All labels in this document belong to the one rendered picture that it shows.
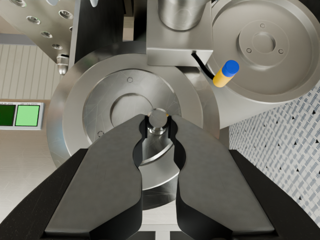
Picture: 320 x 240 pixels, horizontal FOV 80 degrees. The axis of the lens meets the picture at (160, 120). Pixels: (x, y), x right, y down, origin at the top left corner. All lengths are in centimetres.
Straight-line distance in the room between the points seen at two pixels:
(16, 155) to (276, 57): 56
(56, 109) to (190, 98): 11
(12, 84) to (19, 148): 199
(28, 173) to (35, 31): 32
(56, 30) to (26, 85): 201
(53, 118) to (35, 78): 228
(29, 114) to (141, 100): 46
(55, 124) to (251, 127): 28
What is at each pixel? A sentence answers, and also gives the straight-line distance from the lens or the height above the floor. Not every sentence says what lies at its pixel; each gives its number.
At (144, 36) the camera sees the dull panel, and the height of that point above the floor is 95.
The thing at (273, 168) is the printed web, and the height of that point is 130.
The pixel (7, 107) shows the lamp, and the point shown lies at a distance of 62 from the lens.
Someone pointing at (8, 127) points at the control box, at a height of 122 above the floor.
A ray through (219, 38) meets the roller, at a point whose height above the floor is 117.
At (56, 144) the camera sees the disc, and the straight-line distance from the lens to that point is 18.
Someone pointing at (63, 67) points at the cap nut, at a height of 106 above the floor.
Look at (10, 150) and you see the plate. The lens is 60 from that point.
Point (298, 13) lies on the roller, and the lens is 26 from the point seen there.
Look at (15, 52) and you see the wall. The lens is 269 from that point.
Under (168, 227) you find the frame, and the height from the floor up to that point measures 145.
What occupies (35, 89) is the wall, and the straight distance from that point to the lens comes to 242.
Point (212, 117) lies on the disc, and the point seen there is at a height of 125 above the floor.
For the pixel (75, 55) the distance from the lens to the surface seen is 21.
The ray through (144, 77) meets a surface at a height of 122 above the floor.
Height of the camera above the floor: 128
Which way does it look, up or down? 11 degrees down
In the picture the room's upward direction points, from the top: 179 degrees counter-clockwise
